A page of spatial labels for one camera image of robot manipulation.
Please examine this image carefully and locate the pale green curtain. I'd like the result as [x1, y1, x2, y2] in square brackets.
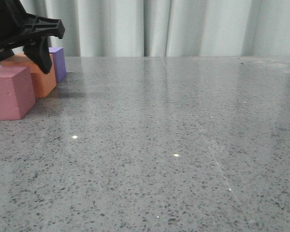
[23, 0, 290, 57]

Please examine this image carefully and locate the pink foam cube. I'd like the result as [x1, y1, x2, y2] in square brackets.
[0, 66, 36, 120]

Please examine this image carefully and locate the purple foam cube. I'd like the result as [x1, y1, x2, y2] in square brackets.
[49, 47, 67, 83]

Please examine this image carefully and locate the orange foam cube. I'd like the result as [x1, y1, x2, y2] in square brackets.
[0, 53, 57, 98]

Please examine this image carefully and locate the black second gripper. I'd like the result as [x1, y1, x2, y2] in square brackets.
[0, 0, 65, 74]

